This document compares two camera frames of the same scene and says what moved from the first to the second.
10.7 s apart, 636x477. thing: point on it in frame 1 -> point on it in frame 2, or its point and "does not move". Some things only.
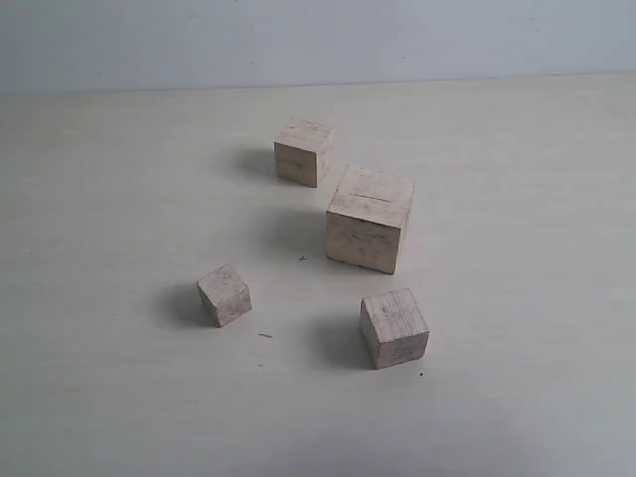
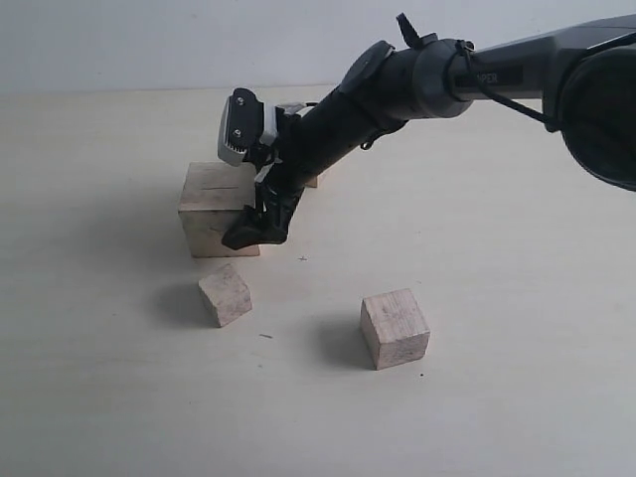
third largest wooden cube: x=394 y=329 does not move
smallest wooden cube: x=227 y=293 does not move
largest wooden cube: x=366 y=217 -> x=213 y=198
